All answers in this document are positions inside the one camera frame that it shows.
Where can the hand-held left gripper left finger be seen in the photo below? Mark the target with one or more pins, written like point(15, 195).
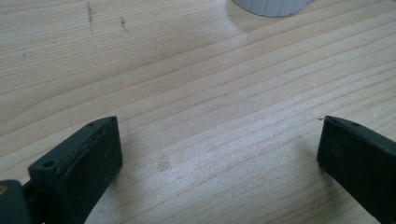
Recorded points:
point(77, 168)

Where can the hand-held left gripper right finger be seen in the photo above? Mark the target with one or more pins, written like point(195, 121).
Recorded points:
point(358, 161)

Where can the white round container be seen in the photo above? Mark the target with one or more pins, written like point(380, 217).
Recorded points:
point(272, 6)

